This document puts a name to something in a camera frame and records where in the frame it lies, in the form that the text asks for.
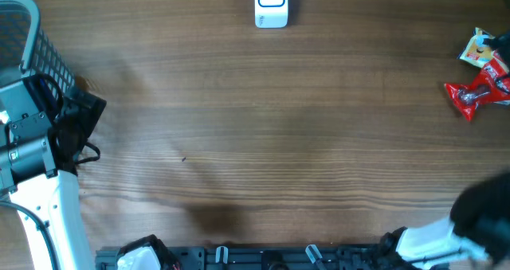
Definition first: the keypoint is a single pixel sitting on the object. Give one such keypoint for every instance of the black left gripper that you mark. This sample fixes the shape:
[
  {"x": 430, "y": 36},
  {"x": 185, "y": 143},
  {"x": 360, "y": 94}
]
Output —
[{"x": 88, "y": 117}]

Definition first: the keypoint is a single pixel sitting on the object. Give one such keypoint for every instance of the yellow wet wipes pack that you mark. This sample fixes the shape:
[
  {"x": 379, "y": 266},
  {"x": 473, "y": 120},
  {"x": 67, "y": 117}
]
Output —
[{"x": 477, "y": 52}]

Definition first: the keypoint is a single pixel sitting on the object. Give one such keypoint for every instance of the red candy bag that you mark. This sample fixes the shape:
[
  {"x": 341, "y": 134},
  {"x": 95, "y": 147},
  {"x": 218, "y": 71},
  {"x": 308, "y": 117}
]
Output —
[{"x": 491, "y": 85}]

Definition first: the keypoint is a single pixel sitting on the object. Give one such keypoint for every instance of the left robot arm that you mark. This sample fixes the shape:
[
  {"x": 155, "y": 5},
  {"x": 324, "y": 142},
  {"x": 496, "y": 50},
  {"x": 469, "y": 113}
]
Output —
[{"x": 40, "y": 150}]

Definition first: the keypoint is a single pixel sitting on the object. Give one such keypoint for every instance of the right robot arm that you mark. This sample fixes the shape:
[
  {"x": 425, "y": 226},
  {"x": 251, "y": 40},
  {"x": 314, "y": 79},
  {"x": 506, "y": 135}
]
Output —
[{"x": 477, "y": 227}]

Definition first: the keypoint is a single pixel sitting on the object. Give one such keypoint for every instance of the white barcode scanner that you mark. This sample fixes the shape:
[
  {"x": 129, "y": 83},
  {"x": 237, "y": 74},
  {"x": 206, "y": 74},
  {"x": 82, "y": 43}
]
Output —
[{"x": 271, "y": 14}]

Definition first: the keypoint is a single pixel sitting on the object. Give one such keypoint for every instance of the grey plastic basket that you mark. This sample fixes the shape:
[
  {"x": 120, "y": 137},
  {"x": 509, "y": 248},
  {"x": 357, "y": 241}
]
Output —
[{"x": 26, "y": 51}]

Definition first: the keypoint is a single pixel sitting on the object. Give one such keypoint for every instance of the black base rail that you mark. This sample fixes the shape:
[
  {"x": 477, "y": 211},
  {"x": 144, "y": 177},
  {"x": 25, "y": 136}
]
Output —
[{"x": 344, "y": 257}]

